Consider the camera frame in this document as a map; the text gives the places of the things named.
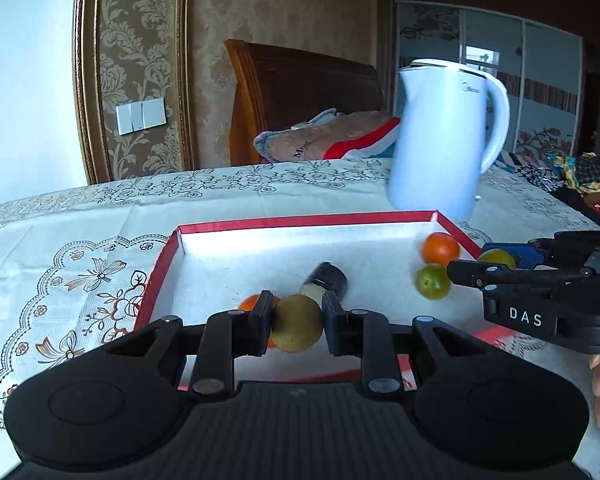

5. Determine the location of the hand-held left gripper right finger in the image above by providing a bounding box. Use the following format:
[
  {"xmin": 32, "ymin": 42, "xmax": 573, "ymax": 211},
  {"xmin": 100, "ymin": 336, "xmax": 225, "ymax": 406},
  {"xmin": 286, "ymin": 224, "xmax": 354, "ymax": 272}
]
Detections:
[{"xmin": 322, "ymin": 292, "xmax": 482, "ymax": 402}]

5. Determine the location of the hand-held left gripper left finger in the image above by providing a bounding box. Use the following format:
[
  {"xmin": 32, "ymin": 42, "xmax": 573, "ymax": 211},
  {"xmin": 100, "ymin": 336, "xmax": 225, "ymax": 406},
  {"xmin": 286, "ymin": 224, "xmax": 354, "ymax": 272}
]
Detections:
[{"xmin": 102, "ymin": 289, "xmax": 281, "ymax": 402}]

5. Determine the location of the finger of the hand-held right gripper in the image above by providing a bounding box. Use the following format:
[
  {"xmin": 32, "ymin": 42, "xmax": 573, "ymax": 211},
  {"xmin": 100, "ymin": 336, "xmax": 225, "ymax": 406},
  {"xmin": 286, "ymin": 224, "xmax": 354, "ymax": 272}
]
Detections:
[
  {"xmin": 446, "ymin": 258, "xmax": 597, "ymax": 292},
  {"xmin": 481, "ymin": 229, "xmax": 600, "ymax": 271}
]

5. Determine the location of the small yellow fruit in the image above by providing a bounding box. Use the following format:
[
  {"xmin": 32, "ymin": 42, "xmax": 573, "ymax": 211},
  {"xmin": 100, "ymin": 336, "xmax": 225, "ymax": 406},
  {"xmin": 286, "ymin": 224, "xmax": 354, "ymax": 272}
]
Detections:
[{"xmin": 479, "ymin": 248, "xmax": 517, "ymax": 271}]

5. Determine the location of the orange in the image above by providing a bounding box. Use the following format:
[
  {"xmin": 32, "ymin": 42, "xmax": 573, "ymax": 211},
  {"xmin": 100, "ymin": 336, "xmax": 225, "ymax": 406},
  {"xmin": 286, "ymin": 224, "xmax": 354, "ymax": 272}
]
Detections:
[
  {"xmin": 238, "ymin": 293, "xmax": 282, "ymax": 349},
  {"xmin": 420, "ymin": 232, "xmax": 461, "ymax": 266}
]

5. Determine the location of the round yellow fruit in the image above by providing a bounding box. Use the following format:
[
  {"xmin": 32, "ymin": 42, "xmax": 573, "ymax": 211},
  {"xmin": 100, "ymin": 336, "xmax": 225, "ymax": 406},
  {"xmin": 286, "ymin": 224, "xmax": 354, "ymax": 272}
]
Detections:
[{"xmin": 271, "ymin": 293, "xmax": 325, "ymax": 354}]

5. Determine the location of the dark sugarcane piece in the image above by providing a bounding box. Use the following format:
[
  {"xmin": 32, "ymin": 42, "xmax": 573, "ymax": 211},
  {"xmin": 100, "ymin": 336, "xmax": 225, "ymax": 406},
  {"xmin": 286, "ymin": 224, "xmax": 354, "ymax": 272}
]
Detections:
[{"xmin": 300, "ymin": 262, "xmax": 349, "ymax": 307}]

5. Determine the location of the red cardboard box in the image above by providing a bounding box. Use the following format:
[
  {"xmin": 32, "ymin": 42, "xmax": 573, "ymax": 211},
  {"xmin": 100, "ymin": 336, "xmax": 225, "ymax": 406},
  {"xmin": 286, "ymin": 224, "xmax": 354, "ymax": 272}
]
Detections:
[{"xmin": 132, "ymin": 210, "xmax": 514, "ymax": 394}]

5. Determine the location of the small green citrus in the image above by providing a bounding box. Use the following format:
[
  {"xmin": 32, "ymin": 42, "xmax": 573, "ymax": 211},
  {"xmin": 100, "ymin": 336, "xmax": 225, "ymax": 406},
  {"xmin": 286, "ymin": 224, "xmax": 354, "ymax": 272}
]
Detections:
[{"xmin": 414, "ymin": 263, "xmax": 452, "ymax": 301}]

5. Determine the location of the colourful clothes pile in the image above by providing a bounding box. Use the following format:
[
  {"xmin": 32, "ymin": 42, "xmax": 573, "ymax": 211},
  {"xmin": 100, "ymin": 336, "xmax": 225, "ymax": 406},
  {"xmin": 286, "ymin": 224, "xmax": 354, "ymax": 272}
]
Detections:
[{"xmin": 500, "ymin": 152, "xmax": 600, "ymax": 217}]

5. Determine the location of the white electric kettle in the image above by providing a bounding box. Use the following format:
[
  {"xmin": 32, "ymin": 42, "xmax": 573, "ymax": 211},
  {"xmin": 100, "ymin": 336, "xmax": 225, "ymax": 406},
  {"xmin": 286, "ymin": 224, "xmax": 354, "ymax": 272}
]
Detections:
[{"xmin": 387, "ymin": 58, "xmax": 511, "ymax": 224}]

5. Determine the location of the folded clothes pile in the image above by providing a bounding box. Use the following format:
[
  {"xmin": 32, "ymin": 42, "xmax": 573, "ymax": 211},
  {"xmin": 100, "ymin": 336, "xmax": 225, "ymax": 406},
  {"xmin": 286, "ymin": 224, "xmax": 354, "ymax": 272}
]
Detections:
[{"xmin": 253, "ymin": 108, "xmax": 396, "ymax": 164}]

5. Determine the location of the red striped cloth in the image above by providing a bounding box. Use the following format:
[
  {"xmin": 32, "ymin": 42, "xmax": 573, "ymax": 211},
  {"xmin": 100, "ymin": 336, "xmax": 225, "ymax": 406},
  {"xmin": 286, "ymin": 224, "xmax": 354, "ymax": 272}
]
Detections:
[{"xmin": 325, "ymin": 117, "xmax": 402, "ymax": 162}]

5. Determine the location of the wardrobe with sliding doors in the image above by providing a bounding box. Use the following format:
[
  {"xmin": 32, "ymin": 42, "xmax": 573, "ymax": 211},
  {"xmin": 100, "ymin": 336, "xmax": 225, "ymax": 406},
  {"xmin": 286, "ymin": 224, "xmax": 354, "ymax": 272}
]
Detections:
[{"xmin": 392, "ymin": 0, "xmax": 584, "ymax": 159}]

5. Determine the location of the floral lace tablecloth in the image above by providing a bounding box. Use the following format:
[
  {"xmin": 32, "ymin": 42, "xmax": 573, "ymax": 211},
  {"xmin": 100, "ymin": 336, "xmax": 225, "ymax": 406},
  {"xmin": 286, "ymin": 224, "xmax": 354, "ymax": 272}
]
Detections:
[{"xmin": 0, "ymin": 157, "xmax": 600, "ymax": 480}]

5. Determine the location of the wooden headboard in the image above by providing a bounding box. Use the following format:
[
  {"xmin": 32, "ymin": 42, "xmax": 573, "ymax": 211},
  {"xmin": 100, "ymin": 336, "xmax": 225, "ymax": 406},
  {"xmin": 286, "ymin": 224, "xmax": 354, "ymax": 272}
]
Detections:
[{"xmin": 223, "ymin": 38, "xmax": 386, "ymax": 166}]

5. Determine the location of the white light switch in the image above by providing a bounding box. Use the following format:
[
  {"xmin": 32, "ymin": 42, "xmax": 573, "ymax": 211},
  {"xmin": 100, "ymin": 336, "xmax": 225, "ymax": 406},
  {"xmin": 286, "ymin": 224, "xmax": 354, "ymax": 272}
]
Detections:
[{"xmin": 115, "ymin": 98, "xmax": 167, "ymax": 136}]

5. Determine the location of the gold wall frame moulding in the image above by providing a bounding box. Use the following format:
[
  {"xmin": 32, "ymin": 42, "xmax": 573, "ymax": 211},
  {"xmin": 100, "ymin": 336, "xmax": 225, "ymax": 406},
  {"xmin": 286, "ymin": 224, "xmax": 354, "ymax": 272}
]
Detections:
[{"xmin": 73, "ymin": 0, "xmax": 197, "ymax": 185}]

